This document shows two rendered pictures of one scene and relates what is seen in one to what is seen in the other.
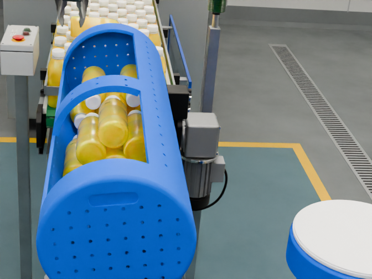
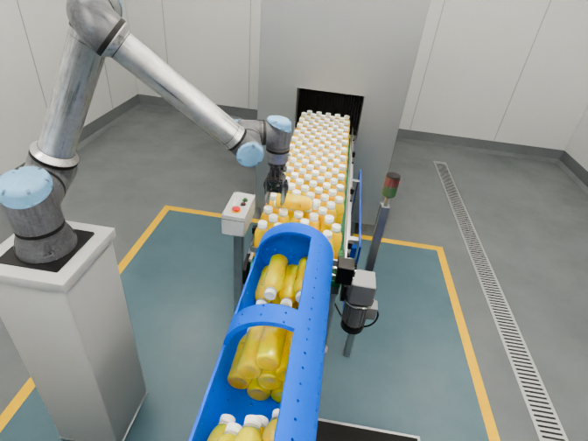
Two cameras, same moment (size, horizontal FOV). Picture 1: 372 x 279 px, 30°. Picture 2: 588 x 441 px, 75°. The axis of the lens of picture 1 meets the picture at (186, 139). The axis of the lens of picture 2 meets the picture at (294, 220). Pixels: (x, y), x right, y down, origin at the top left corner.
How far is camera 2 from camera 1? 0.80 m
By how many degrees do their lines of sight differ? 14
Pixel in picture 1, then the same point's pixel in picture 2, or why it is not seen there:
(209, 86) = (375, 244)
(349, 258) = not seen: outside the picture
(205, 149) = (363, 301)
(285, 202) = (424, 297)
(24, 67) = (237, 231)
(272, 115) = (426, 220)
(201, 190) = (357, 323)
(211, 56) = (380, 225)
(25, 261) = not seen: hidden behind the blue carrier
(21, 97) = (238, 243)
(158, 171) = not seen: outside the picture
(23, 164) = (237, 283)
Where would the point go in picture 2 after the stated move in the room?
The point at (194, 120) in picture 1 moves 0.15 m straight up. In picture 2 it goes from (358, 279) to (364, 253)
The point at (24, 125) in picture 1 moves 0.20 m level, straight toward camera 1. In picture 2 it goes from (239, 261) to (232, 290)
